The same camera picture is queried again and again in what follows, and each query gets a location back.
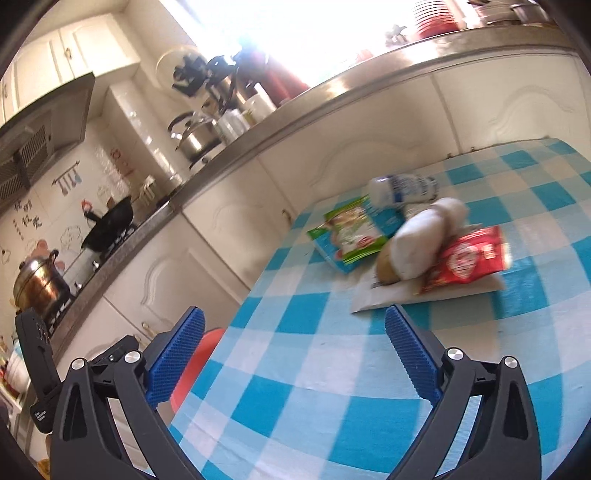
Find red thermos jug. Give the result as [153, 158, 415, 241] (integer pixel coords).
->
[233, 49, 310, 107]

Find red snack packet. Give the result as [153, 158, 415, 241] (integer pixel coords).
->
[422, 225, 512, 293]

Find blue cartoon snack bag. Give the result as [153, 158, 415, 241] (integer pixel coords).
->
[307, 195, 405, 274]

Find white mug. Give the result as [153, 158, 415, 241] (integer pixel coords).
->
[216, 109, 250, 144]

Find black wok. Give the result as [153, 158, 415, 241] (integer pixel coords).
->
[81, 196, 133, 253]

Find red plastic trash bin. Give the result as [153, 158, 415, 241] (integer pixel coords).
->
[169, 328, 225, 413]

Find brass steamer pot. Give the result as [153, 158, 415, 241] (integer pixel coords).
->
[13, 249, 71, 321]

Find black range hood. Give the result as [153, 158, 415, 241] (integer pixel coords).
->
[0, 73, 95, 210]

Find white blue plastic bottle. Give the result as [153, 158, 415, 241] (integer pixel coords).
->
[368, 174, 439, 209]

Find blue white checkered tablecloth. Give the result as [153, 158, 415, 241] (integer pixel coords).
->
[169, 139, 590, 479]

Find steel pot with lid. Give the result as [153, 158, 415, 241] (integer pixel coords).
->
[167, 111, 222, 164]

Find brown potato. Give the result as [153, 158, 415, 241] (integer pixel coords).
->
[376, 197, 469, 285]

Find glass pot lid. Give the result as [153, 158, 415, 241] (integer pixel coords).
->
[155, 45, 208, 97]

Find white pouch bag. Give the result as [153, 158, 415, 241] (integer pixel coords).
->
[349, 261, 505, 313]

